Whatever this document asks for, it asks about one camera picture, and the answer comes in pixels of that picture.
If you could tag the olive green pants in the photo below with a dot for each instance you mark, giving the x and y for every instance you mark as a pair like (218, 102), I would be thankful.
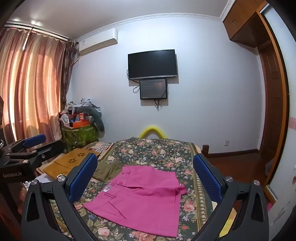
(107, 171)

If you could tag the white wall socket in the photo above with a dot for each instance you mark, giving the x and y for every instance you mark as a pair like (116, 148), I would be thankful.
(226, 142)

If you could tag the brown wooden door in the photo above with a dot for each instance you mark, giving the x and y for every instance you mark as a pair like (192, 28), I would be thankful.
(270, 104)

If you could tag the yellow foam tube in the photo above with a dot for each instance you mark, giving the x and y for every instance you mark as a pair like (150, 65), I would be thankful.
(152, 129)

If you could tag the pink curtain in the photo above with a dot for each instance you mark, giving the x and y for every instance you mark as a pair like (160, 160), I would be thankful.
(34, 88)

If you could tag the orange box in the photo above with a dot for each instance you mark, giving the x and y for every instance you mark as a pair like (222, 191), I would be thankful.
(79, 124)

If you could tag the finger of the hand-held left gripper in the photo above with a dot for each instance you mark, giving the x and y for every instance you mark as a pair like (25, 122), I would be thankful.
(52, 149)
(34, 140)

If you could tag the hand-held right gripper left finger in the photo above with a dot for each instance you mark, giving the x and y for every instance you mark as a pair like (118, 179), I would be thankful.
(83, 176)

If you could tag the wooden bed post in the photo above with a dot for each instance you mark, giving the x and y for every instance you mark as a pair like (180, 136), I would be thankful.
(205, 150)

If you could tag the pink pants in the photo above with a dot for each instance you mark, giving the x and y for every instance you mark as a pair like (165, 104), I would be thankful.
(143, 197)

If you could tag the floral bedspread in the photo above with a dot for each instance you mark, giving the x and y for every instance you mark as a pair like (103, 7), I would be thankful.
(157, 153)

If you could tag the small black wall monitor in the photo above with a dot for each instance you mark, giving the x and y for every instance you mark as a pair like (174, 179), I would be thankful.
(153, 89)

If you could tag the striped cloth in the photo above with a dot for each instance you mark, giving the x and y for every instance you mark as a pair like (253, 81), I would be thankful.
(101, 146)

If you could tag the wooden overhead cabinet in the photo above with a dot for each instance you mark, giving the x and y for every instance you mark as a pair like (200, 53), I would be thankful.
(242, 25)

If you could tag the black wall television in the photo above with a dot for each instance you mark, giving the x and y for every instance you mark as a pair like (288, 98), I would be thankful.
(152, 64)

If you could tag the mustard yellow garment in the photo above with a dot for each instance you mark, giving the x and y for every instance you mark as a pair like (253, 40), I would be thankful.
(64, 163)

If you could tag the white air conditioner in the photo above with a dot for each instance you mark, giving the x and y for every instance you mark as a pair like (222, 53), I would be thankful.
(97, 42)

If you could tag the grey plush toy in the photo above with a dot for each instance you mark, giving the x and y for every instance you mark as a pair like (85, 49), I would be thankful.
(96, 118)

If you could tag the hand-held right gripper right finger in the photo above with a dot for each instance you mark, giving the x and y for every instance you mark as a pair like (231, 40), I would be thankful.
(205, 176)

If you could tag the pile of clothes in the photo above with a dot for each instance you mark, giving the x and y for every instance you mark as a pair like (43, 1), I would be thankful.
(79, 104)

